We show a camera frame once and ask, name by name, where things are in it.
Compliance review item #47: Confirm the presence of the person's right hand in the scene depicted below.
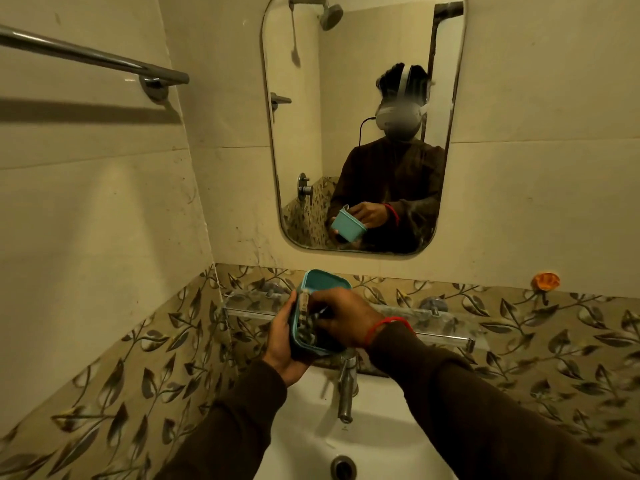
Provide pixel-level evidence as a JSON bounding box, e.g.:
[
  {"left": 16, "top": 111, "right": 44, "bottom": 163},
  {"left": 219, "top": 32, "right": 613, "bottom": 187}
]
[{"left": 307, "top": 287, "right": 387, "bottom": 350}]

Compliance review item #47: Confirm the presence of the person's left hand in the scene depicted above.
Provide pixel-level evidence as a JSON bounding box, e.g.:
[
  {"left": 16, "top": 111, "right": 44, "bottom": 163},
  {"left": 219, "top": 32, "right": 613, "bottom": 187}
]
[{"left": 262, "top": 290, "right": 315, "bottom": 388}]

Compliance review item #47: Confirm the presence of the teal plastic container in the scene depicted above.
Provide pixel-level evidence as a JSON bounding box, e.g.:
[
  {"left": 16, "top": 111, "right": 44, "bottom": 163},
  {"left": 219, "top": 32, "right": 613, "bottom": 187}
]
[{"left": 288, "top": 269, "right": 353, "bottom": 357}]

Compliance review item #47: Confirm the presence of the person's left forearm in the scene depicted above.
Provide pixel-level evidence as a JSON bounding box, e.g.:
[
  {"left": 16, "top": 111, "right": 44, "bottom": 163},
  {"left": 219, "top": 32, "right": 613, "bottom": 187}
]
[{"left": 154, "top": 360, "right": 289, "bottom": 480}]

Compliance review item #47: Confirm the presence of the person's right forearm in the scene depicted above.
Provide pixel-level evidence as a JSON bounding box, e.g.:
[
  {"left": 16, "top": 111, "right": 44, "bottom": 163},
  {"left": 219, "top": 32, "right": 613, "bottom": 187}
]
[{"left": 367, "top": 322, "right": 637, "bottom": 480}]

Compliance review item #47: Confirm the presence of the grey tube in container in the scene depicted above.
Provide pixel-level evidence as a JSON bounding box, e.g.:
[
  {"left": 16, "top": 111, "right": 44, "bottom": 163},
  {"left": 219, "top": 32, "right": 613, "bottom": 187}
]
[{"left": 298, "top": 290, "right": 317, "bottom": 345}]

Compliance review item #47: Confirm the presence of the red thread wristband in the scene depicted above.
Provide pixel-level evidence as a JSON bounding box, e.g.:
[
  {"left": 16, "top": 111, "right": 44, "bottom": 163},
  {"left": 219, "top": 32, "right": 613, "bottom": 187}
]
[{"left": 363, "top": 317, "right": 416, "bottom": 348}]

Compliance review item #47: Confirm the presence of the chrome basin faucet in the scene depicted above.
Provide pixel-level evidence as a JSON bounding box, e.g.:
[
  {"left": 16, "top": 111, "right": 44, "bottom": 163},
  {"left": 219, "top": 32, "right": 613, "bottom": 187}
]
[{"left": 335, "top": 348, "right": 360, "bottom": 425}]

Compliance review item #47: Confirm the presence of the white wash basin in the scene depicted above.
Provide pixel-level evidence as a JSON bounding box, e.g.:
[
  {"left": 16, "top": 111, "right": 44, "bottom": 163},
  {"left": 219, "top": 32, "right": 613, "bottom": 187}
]
[{"left": 252, "top": 365, "right": 459, "bottom": 480}]

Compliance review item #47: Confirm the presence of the chrome basin drain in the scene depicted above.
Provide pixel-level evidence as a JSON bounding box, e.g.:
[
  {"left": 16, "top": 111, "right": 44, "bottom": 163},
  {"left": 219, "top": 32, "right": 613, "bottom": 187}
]
[{"left": 330, "top": 455, "right": 357, "bottom": 480}]

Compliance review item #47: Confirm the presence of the chrome towel bar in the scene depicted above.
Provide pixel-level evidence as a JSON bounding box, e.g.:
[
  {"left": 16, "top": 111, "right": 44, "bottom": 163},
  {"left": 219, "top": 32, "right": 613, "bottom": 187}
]
[{"left": 0, "top": 24, "right": 191, "bottom": 103}]

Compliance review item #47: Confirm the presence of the glass wall shelf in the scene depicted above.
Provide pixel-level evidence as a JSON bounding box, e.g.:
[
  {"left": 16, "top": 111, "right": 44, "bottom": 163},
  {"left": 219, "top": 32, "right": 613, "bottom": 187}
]
[{"left": 222, "top": 289, "right": 490, "bottom": 353}]

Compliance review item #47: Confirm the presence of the rounded wall mirror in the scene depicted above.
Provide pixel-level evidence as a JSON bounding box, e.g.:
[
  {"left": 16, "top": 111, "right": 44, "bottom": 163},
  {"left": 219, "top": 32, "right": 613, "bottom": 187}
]
[{"left": 259, "top": 0, "right": 469, "bottom": 257}]

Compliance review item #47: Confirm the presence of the orange wall hook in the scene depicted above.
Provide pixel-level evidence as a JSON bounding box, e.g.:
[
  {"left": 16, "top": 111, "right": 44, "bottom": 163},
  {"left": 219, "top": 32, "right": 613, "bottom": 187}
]
[{"left": 530, "top": 272, "right": 561, "bottom": 306}]

